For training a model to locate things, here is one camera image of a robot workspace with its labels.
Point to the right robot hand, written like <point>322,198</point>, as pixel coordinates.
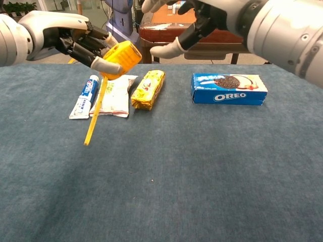
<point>196,25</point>

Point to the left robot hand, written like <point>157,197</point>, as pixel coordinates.
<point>75,37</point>

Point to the yellow tape measure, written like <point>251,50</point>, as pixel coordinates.
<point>121,59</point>

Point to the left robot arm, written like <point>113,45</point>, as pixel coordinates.
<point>12,40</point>

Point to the purple grey robot base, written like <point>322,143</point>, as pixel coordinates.
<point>121,17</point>

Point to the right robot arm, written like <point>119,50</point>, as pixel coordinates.
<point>285,35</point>

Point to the wooden pole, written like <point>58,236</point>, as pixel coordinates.
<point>79,6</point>

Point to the brown mahjong table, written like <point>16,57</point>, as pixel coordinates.
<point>161,27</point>

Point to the white blue toothpaste tube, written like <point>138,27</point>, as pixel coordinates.
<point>84,98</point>

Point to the green potted plants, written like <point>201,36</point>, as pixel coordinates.
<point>19,7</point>

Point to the white snack pouch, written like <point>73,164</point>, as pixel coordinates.
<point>113,97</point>

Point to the blue Oreo cookie box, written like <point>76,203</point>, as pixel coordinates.
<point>228,89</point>

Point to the yellow biscuit packet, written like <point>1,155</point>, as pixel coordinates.
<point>149,89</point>

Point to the blue table cloth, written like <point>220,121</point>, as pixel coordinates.
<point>161,164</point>

